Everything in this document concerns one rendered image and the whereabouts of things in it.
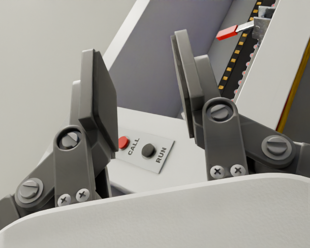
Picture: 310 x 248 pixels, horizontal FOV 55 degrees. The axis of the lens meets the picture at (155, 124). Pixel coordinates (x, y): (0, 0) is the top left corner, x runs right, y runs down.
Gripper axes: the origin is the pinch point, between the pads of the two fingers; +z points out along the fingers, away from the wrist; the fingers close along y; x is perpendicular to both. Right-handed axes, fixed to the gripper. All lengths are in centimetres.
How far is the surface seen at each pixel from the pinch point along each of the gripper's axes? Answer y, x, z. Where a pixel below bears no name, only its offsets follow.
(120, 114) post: -6.0, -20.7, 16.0
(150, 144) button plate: -2.1, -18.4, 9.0
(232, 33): 10.8, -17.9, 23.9
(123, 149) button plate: -5.6, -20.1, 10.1
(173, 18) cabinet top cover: 4.2, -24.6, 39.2
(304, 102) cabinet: 22.1, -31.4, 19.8
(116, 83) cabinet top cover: -7.2, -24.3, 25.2
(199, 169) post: 2.5, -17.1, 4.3
